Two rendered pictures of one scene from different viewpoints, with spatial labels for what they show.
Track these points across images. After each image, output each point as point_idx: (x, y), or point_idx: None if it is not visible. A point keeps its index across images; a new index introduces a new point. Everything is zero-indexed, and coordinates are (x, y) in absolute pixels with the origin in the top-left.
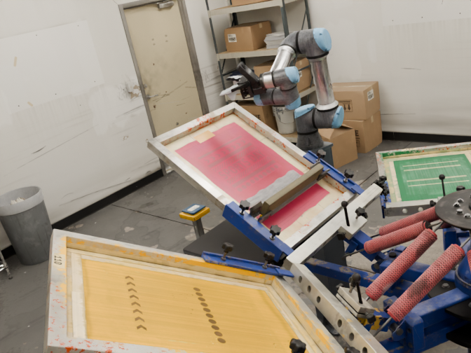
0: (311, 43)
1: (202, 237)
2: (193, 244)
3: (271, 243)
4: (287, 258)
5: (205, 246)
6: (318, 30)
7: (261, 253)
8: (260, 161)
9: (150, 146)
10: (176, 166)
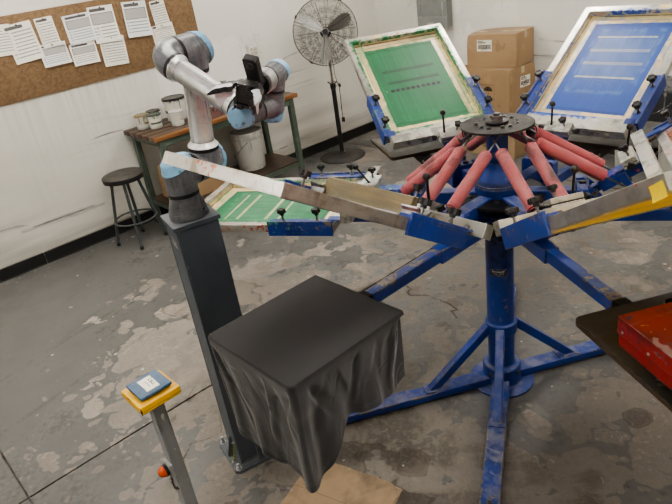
0: (202, 49)
1: (265, 368)
2: (283, 375)
3: (459, 227)
4: (487, 224)
5: (302, 361)
6: (199, 32)
7: (359, 307)
8: None
9: (289, 190)
10: (339, 200)
